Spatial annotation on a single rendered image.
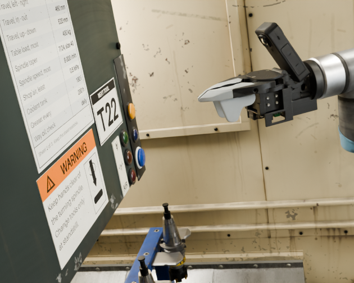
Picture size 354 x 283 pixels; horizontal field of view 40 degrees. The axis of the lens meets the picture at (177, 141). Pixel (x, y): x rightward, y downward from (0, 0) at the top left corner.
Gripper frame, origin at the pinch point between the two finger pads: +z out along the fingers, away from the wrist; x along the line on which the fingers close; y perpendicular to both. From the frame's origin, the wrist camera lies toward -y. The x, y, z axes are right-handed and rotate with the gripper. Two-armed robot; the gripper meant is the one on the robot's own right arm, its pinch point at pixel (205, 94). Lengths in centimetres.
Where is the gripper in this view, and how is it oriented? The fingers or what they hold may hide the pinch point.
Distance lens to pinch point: 80.7
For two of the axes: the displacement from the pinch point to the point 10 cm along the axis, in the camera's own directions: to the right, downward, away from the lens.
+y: 1.6, 9.3, 3.3
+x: -3.2, -2.7, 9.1
